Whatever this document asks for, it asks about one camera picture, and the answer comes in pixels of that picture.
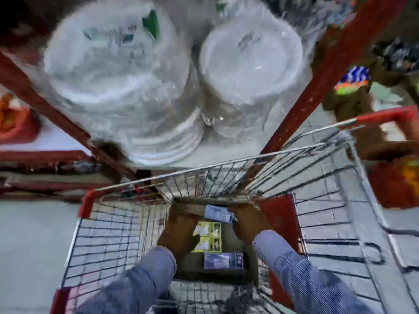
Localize person's right hand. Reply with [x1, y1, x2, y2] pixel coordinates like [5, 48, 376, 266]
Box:
[228, 202, 273, 249]

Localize person's left hand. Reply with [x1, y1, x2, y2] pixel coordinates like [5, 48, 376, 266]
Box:
[157, 203, 201, 259]

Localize brown box with yellow label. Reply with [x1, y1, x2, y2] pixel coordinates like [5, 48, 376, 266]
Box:
[170, 198, 258, 282]

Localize person's left forearm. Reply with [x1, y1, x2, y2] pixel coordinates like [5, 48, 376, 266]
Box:
[75, 246, 177, 314]

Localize person's right forearm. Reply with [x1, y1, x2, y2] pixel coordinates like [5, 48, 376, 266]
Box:
[253, 230, 375, 314]

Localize small wrapped white plate stack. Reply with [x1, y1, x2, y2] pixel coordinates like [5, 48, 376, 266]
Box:
[193, 0, 315, 144]

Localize red bag with orange contents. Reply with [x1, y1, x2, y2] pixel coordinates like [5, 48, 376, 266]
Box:
[0, 93, 41, 145]
[369, 157, 419, 210]

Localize large wrapped white plate stack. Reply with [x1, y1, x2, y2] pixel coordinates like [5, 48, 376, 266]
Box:
[20, 0, 205, 167]

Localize blue orange green packet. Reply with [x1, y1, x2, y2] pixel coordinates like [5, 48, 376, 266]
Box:
[335, 65, 372, 96]

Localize dark packaged goods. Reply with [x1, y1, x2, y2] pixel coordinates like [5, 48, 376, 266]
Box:
[373, 37, 419, 75]

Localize wire shopping cart red corners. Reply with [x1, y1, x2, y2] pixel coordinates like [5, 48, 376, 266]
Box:
[49, 105, 419, 314]

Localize red metal shelf frame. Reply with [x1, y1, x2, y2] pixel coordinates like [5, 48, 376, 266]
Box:
[0, 0, 410, 201]

